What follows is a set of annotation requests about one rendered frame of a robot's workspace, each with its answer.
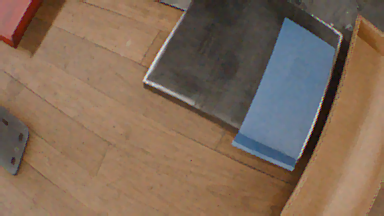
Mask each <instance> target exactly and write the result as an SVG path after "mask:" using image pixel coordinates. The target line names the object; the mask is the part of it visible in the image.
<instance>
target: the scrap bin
mask: <svg viewBox="0 0 384 216"><path fill-rule="evenodd" d="M43 1H44V0H0V40H2V41H4V42H5V43H7V44H8V45H10V46H11V47H13V48H15V49H16V48H17V46H18V45H19V43H20V41H21V39H22V37H23V35H24V34H25V31H26V30H27V28H28V26H29V24H30V22H31V21H32V19H33V17H34V15H35V14H36V12H37V11H38V9H39V7H40V6H41V4H42V3H43Z"/></svg>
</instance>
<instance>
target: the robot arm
mask: <svg viewBox="0 0 384 216"><path fill-rule="evenodd" d="M3 119H4V120H5V121H7V123H8V126H6V125H5V124H4V123H2V120H3ZM21 135H23V138H22V141H20V137H21ZM29 136H30V133H29V131H28V128H27V126H26V125H25V124H23V123H22V122H21V121H19V120H18V119H17V118H16V117H15V116H13V115H12V113H10V112H9V111H7V110H6V109H5V108H4V107H2V106H1V105H0V165H1V166H2V167H3V168H4V169H6V170H7V171H8V172H9V173H11V174H12V175H15V176H16V175H17V174H18V171H19V167H20V164H21V161H22V158H23V155H24V152H25V149H26V145H27V143H28V139H29ZM14 159H15V160H16V161H15V164H14V165H12V163H13V160H14Z"/></svg>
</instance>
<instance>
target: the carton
mask: <svg viewBox="0 0 384 216"><path fill-rule="evenodd" d="M357 16H358V17H357V19H356V22H355V26H354V29H353V32H352V36H351V41H350V45H349V49H348V53H347V57H346V60H345V64H344V66H343V67H344V68H343V70H342V75H341V78H340V81H339V84H338V87H337V91H336V94H335V98H334V101H333V103H332V106H331V109H330V112H329V115H328V117H327V120H326V123H325V125H324V128H323V130H322V133H321V135H320V138H319V140H318V143H317V144H316V146H315V149H314V151H313V153H312V156H311V158H310V160H309V163H308V164H307V166H306V168H305V171H304V172H303V174H302V175H301V178H300V181H299V182H298V184H297V185H296V187H295V189H294V191H293V193H292V194H291V196H290V197H289V199H288V201H287V203H286V205H285V207H284V208H283V210H282V211H281V213H280V214H279V216H367V214H368V213H369V210H370V209H371V206H372V205H373V202H374V201H375V198H376V196H377V194H378V192H379V189H380V187H381V185H382V182H383V180H384V34H383V33H382V32H380V31H379V30H378V29H377V28H376V27H375V26H373V25H372V24H371V23H370V22H369V21H367V20H365V19H364V18H363V17H362V16H360V15H359V14H358V15H357Z"/></svg>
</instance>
